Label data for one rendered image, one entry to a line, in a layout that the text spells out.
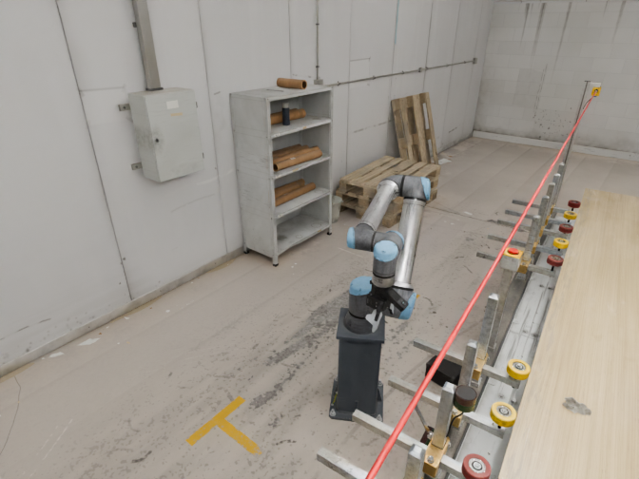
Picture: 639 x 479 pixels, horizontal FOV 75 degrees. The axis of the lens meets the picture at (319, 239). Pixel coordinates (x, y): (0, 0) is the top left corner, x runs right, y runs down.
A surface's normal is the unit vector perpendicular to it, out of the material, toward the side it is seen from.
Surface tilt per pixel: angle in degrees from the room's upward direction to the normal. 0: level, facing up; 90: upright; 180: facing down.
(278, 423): 0
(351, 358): 90
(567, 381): 0
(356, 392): 90
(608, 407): 0
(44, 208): 90
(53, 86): 90
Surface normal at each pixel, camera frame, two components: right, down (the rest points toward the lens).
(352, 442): 0.00, -0.89
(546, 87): -0.62, 0.36
